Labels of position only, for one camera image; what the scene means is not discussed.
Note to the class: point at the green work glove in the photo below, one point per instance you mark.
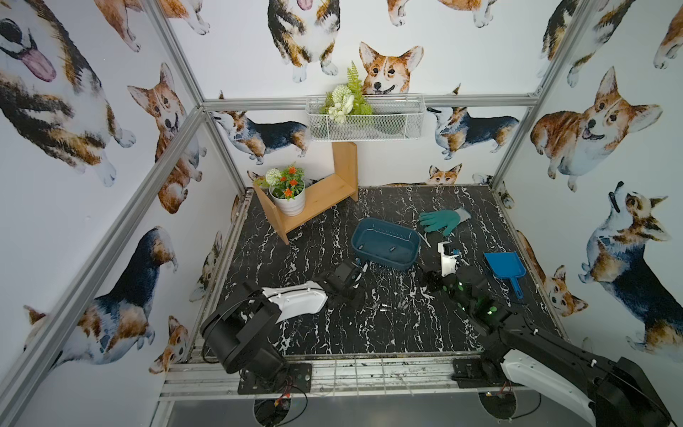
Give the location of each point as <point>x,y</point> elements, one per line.
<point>443,221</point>

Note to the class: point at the white wire basket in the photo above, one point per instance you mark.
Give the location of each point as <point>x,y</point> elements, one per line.
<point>393,117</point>

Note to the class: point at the blue plastic dustpan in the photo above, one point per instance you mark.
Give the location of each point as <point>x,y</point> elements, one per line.
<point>507,266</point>

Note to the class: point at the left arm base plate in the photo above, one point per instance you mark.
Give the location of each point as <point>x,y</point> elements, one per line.
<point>296,376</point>

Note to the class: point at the wooden shelf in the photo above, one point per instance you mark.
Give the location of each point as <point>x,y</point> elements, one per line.
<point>319,197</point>

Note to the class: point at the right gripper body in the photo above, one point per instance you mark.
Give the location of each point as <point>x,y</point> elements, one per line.
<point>437,277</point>

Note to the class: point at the white pot with flowers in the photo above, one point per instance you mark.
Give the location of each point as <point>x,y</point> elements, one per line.
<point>286,187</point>

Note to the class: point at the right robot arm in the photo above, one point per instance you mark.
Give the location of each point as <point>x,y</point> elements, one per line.
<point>602,391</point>

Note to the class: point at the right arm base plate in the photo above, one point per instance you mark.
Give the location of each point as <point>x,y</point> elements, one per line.
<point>477,373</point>

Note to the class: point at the teal plastic storage box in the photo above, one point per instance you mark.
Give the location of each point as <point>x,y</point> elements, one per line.
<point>379,236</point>

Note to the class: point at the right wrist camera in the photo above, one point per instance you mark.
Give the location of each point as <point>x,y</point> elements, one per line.
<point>450,257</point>

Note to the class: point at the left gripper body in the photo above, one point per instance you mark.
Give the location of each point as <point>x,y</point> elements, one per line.
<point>351,275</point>

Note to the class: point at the artificial green fern plant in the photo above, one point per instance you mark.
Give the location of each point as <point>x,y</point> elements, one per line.
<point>347,101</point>

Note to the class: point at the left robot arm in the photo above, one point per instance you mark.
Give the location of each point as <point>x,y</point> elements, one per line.
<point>236,334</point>

